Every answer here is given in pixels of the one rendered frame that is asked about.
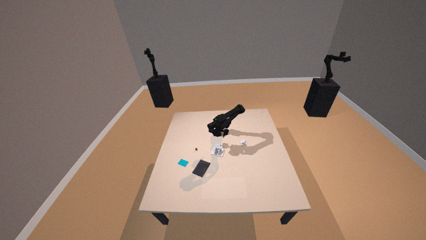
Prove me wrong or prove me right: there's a teal flat plate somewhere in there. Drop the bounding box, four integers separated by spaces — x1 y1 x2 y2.
178 159 189 167

